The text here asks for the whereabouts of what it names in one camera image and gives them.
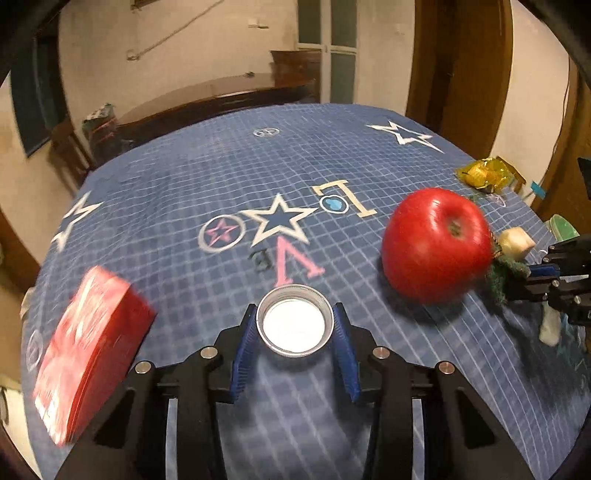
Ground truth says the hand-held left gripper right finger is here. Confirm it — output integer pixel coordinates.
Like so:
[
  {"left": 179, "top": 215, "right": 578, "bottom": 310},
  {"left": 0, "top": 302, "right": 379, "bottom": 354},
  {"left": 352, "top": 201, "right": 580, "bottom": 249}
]
[{"left": 332, "top": 302, "right": 536, "bottom": 480}]

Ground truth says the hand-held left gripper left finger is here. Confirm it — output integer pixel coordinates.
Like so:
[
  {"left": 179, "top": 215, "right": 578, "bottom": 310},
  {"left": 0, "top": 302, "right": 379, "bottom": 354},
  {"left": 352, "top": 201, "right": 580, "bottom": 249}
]
[{"left": 55, "top": 302, "right": 259, "bottom": 480}]

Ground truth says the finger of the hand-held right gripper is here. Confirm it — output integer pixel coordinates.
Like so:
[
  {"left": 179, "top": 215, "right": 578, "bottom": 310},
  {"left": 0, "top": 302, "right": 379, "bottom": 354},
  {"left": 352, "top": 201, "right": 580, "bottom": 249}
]
[
  {"left": 531, "top": 234, "right": 591, "bottom": 278},
  {"left": 507, "top": 278, "right": 591, "bottom": 324}
]

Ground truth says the silver metal jar lid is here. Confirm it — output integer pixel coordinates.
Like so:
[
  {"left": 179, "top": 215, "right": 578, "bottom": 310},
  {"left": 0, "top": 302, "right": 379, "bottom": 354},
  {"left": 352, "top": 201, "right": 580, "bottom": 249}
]
[{"left": 256, "top": 285, "right": 334, "bottom": 356}]

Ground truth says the green scrap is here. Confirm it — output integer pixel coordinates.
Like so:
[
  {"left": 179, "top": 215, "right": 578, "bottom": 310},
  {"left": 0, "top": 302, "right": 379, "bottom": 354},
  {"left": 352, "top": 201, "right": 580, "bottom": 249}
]
[{"left": 485, "top": 251, "right": 532, "bottom": 308}]

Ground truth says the pale green plastic object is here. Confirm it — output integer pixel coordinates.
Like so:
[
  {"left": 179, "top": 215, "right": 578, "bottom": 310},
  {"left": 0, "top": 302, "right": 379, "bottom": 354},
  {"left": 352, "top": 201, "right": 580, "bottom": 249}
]
[{"left": 547, "top": 215, "right": 580, "bottom": 241}]

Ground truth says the beige sponge block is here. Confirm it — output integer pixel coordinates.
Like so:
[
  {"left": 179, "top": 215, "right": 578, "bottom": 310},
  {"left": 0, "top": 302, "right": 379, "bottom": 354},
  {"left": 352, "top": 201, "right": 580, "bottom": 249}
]
[{"left": 498, "top": 228, "right": 535, "bottom": 260}]

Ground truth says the yellow plastic wrapper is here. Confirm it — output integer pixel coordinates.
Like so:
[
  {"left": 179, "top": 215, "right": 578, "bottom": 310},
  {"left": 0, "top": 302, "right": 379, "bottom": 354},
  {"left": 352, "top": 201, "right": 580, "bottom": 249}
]
[{"left": 455, "top": 157, "right": 518, "bottom": 193}]

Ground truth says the red apple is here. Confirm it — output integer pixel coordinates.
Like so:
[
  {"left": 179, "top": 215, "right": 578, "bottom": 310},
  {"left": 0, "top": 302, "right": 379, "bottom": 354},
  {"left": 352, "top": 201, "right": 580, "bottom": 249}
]
[{"left": 381, "top": 188, "right": 495, "bottom": 304}]

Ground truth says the red cardboard box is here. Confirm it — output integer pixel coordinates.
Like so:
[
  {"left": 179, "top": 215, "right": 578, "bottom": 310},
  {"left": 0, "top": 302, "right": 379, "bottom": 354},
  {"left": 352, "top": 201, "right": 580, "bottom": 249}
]
[{"left": 33, "top": 265, "right": 158, "bottom": 446}]

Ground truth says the dark wooden dining table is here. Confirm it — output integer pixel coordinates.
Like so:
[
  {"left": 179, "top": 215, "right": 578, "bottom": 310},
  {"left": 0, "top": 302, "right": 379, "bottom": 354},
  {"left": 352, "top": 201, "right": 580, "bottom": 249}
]
[{"left": 115, "top": 74, "right": 319, "bottom": 146}]

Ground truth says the plain wooden chair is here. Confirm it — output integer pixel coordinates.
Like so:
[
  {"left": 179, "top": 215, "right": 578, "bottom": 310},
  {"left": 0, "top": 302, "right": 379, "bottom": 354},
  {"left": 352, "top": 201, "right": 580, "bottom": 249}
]
[{"left": 48, "top": 117, "right": 98, "bottom": 185}]

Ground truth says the carved wooden chair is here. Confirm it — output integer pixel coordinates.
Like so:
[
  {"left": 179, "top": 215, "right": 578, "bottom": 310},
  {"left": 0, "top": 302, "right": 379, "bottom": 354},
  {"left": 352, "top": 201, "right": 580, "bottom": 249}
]
[{"left": 270, "top": 48, "right": 321, "bottom": 103}]

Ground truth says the frosted glass door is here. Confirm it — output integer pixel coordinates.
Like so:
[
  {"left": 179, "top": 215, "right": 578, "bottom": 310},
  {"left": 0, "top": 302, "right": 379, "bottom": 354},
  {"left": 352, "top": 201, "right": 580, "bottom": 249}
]
[{"left": 298, "top": 0, "right": 358, "bottom": 103}]

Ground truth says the dark window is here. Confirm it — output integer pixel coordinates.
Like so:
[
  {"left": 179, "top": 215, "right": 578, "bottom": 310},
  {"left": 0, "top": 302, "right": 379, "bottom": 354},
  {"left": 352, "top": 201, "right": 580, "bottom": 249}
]
[{"left": 9, "top": 32, "right": 70, "bottom": 158}]

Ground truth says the thin black cable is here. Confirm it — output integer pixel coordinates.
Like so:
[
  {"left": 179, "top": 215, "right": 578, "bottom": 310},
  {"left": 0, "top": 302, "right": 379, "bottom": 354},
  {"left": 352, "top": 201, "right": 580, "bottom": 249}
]
[{"left": 545, "top": 60, "right": 572, "bottom": 195}]

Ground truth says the brown wooden door frame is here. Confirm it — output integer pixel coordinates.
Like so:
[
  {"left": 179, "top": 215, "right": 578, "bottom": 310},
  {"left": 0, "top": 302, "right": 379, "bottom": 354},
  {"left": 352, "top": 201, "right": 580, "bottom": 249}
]
[{"left": 406, "top": 0, "right": 513, "bottom": 160}]

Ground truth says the stuffed box with red straps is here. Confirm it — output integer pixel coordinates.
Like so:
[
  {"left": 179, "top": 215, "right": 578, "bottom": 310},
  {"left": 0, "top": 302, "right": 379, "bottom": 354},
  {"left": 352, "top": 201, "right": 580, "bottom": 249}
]
[{"left": 82, "top": 102, "right": 118, "bottom": 160}]

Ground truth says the wall cable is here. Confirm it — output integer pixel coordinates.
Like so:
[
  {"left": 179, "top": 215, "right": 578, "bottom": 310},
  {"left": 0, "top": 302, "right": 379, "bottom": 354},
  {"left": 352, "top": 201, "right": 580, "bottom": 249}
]
[{"left": 124, "top": 0, "right": 227, "bottom": 61}]

